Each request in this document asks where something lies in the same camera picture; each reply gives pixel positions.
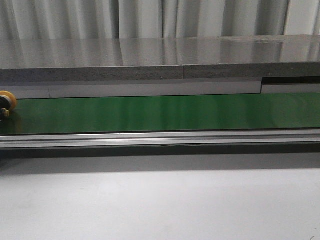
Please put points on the yellow push button switch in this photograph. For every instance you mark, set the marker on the yellow push button switch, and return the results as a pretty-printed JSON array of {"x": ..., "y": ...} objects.
[{"x": 8, "y": 103}]

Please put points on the green conveyor belt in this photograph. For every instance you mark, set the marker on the green conveyor belt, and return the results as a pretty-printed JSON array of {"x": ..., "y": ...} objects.
[{"x": 163, "y": 113}]

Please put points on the white pleated curtain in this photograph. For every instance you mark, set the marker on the white pleated curtain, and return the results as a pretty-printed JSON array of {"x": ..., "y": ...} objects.
[{"x": 129, "y": 19}]

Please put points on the aluminium conveyor front rail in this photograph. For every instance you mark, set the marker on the aluminium conveyor front rail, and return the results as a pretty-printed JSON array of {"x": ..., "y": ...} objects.
[{"x": 165, "y": 138}]

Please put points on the grey conveyor back rail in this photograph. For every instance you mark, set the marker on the grey conveyor back rail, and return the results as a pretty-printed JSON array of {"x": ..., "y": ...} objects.
[{"x": 170, "y": 87}]

